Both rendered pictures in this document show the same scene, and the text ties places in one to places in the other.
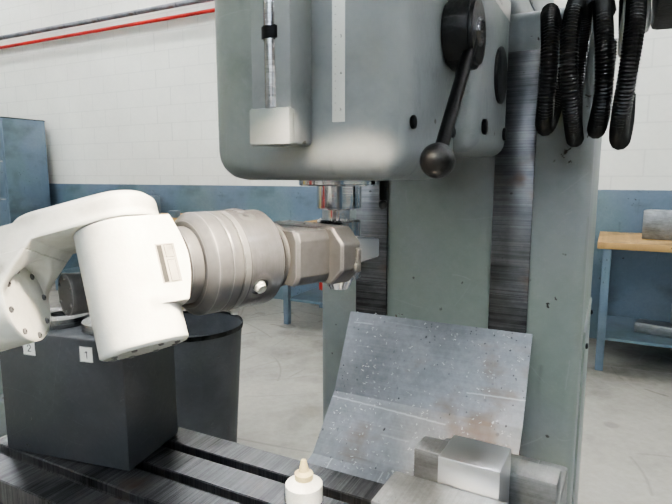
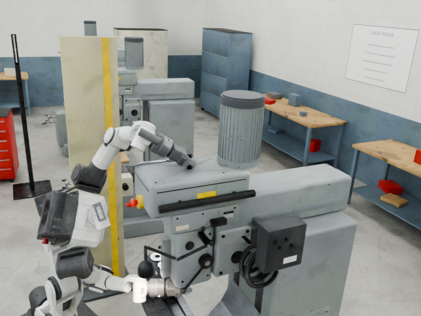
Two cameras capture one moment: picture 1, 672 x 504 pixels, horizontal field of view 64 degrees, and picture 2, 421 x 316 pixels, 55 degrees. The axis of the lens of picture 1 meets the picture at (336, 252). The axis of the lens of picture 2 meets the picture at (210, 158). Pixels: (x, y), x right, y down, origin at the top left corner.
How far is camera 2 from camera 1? 181 cm
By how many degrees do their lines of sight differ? 38
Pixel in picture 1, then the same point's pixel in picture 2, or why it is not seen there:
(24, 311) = (126, 288)
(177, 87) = (325, 26)
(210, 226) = (150, 286)
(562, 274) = (267, 304)
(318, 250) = (171, 291)
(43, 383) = not seen: hidden behind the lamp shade
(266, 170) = not seen: hidden behind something
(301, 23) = (166, 260)
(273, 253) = (161, 291)
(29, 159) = (240, 56)
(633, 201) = not seen: outside the picture
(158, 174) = (305, 79)
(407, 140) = (180, 284)
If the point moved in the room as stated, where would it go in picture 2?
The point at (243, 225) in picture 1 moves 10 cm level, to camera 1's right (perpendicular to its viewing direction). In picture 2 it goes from (157, 286) to (172, 294)
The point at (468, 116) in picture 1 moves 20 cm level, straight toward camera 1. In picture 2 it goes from (214, 271) to (180, 287)
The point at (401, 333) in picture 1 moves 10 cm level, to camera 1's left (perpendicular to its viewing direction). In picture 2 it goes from (239, 294) to (224, 286)
